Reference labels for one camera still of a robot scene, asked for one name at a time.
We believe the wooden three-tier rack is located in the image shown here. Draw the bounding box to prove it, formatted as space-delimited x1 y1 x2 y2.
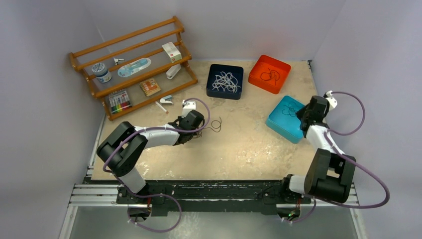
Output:
69 16 198 121

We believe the oval blue white package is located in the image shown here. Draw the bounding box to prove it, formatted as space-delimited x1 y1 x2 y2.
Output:
117 58 152 77

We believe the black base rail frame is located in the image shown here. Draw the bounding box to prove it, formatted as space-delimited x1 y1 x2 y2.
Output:
69 179 360 219

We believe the small metal clip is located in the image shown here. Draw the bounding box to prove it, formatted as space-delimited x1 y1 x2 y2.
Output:
114 58 125 65

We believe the white red small box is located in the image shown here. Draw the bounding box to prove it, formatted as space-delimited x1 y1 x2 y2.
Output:
162 42 182 63

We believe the blue white round jar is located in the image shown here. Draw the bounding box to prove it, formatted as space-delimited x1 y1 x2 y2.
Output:
91 62 112 83

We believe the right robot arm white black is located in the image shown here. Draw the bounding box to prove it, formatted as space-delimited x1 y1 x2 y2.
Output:
279 96 355 203

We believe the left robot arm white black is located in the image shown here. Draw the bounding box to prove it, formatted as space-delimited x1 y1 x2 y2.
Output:
96 110 205 204

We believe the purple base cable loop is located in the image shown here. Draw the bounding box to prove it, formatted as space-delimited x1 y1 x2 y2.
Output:
127 193 184 234

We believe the cyan square tray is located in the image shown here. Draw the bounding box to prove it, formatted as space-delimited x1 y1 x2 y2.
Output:
265 96 305 144

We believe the coloured marker set pack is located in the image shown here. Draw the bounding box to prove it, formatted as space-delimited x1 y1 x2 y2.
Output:
108 89 132 114

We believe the orange patterned small pack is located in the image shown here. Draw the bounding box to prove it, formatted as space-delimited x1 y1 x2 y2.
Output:
139 78 161 97

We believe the orange square tray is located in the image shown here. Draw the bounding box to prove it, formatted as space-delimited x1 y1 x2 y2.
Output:
248 55 292 94

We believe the small blue white stapler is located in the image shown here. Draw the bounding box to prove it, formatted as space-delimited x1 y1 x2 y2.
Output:
159 95 174 106

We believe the dark navy square tray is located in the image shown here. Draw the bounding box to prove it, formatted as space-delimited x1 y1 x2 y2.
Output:
206 64 244 100

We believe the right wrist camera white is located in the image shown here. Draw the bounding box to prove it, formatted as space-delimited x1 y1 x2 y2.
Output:
323 91 337 112

